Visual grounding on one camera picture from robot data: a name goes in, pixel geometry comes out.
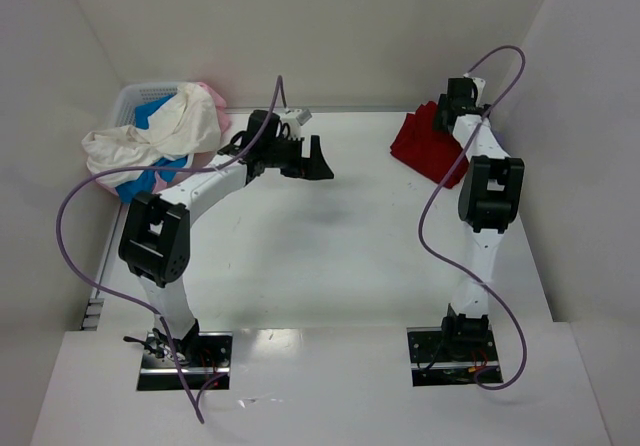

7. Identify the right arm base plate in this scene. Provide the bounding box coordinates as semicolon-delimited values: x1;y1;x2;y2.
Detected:
407;328;503;387

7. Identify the red t shirt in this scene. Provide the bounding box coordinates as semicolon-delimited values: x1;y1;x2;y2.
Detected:
390;101;462;184

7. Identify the blue t shirt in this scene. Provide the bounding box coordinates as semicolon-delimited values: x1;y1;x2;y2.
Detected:
115;95;192;204

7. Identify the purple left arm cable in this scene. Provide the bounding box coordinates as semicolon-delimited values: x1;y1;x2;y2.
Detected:
55;75;286;425

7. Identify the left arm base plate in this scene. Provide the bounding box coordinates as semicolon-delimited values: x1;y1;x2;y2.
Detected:
136;332;233;392

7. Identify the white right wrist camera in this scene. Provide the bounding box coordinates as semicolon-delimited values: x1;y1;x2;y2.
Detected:
470;76;486;106

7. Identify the cream white t shirt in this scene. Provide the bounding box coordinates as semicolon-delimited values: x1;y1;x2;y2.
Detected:
82;83;230;189

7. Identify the white plastic laundry basket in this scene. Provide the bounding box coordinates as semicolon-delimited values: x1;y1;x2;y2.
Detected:
104;81;191;130

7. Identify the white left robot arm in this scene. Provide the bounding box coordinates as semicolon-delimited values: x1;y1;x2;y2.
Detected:
119;109;334;365

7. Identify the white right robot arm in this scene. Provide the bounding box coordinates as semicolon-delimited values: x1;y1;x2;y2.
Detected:
433;75;525;361

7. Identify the folded purple t shirt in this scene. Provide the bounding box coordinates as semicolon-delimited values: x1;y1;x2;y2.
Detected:
492;128;506;151

